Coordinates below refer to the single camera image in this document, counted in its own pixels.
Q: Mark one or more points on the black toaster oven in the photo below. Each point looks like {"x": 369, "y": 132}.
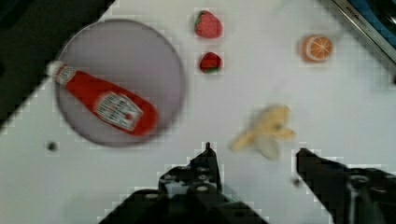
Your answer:
{"x": 375, "y": 19}

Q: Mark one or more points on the peeled yellow toy banana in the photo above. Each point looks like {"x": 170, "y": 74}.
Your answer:
{"x": 264, "y": 133}

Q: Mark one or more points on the orange slice toy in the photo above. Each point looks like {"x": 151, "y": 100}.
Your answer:
{"x": 317, "y": 48}

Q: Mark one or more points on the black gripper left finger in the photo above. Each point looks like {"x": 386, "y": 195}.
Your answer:
{"x": 203, "y": 169}

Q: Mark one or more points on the red ketchup bottle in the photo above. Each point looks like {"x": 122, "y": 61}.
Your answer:
{"x": 109, "y": 102}

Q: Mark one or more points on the dark red toy strawberry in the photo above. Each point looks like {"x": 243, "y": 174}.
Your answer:
{"x": 210, "y": 62}

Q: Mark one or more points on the light red toy strawberry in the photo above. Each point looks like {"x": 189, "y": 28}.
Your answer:
{"x": 207, "y": 25}

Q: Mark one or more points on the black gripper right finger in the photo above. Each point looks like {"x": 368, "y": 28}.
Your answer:
{"x": 350, "y": 195}

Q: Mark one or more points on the grey round plate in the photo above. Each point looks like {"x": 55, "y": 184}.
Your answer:
{"x": 134, "y": 56}

